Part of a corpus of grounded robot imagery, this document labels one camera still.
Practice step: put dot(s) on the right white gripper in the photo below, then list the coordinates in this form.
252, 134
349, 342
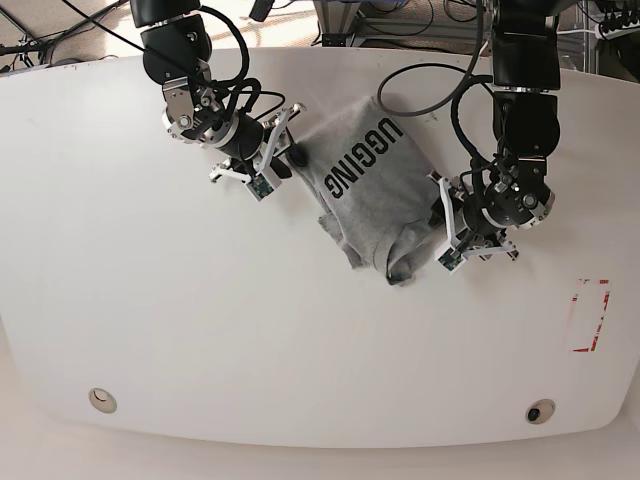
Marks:
259, 151

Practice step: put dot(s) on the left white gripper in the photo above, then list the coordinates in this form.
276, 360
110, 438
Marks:
476, 223

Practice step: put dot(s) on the grey Hugging Face T-shirt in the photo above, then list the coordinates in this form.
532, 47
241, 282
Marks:
372, 181

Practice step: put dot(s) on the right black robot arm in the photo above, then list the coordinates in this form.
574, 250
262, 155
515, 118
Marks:
175, 45

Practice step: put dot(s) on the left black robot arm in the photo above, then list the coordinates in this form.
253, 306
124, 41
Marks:
515, 59

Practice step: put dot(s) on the red tape rectangle marking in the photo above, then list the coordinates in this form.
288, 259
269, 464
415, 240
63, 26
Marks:
587, 314

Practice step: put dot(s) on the white power strip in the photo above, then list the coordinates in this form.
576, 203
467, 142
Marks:
618, 21

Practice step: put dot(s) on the black tripod legs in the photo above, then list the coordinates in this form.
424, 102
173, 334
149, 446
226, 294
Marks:
35, 50

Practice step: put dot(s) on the aluminium frame base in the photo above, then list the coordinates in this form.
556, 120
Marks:
350, 23

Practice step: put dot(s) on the right table cable grommet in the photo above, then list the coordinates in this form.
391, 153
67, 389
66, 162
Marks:
540, 411

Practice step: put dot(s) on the table cable grommet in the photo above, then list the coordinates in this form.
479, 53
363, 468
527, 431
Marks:
102, 401
540, 411

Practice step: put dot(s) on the left table cable grommet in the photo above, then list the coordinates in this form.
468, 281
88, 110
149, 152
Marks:
102, 401

